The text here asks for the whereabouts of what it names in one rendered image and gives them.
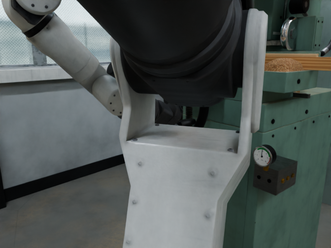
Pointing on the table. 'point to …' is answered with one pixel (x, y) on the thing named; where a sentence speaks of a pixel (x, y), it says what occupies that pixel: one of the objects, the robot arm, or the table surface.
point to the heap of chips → (283, 65)
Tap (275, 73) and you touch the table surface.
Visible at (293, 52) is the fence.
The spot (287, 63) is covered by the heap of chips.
